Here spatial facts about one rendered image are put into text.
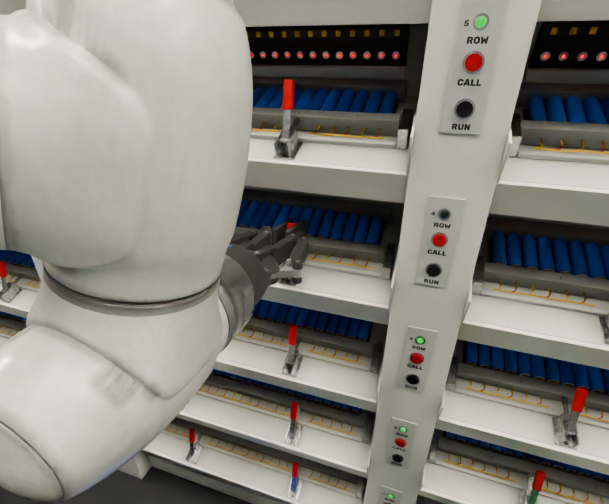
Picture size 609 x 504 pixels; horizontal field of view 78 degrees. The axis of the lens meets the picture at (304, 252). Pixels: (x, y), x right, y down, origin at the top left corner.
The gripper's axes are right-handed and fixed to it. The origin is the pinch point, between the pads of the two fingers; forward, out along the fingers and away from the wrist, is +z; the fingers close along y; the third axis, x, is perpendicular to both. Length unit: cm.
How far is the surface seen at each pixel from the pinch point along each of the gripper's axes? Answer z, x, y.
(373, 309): -0.6, -9.4, 13.6
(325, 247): 4.6, -2.9, 4.5
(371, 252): 4.6, -2.6, 11.8
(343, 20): -4.9, 26.4, 7.2
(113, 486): 6, -82, -51
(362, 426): 10.6, -41.8, 13.2
